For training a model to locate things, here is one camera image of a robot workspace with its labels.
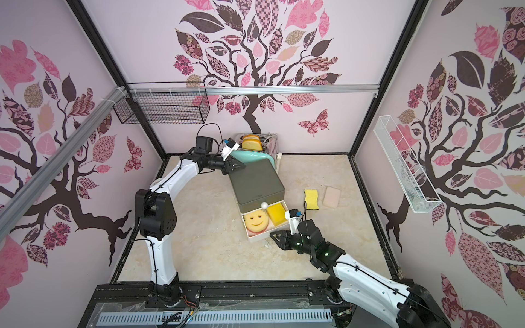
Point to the black wire basket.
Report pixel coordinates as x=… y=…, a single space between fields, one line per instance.
x=164 y=105

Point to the aluminium rail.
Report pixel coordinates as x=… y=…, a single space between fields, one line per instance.
x=21 y=202
x=216 y=91

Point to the mint green toaster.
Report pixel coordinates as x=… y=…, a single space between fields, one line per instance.
x=270 y=150

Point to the toast slice back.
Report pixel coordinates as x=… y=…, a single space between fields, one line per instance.
x=248 y=137

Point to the aluminium rail back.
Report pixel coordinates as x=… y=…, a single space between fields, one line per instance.
x=216 y=91

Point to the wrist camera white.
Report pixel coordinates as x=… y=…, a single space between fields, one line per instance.
x=293 y=217
x=229 y=146

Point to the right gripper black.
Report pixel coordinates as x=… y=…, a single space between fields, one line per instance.
x=287 y=238

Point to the white cable duct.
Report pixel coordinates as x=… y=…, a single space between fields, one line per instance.
x=212 y=317

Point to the white wire shelf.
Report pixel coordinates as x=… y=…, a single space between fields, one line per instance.
x=409 y=170

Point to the smiley face sponge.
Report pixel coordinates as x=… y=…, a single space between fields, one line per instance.
x=256 y=221

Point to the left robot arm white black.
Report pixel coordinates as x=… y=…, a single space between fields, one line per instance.
x=155 y=215

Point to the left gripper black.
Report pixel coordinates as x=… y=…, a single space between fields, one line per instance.
x=228 y=165

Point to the yellow square sponge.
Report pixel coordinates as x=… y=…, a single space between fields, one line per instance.
x=277 y=214

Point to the aluminium rail left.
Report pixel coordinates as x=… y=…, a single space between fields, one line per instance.
x=21 y=202

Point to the yellow green sponge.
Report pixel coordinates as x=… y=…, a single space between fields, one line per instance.
x=311 y=197

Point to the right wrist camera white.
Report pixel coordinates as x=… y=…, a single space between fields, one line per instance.
x=293 y=217

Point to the three-drawer storage cabinet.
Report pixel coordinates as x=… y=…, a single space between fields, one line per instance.
x=256 y=186

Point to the yellow toast slice front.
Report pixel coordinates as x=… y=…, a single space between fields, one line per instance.
x=252 y=145

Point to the white drawer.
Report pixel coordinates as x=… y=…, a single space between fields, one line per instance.
x=271 y=228

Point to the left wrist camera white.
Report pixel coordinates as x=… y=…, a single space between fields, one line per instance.
x=229 y=146

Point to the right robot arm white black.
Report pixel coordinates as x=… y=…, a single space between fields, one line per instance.
x=395 y=303

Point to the pink sponge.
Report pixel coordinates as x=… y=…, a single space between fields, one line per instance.
x=332 y=197

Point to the black base frame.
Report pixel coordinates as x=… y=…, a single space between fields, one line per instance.
x=200 y=296

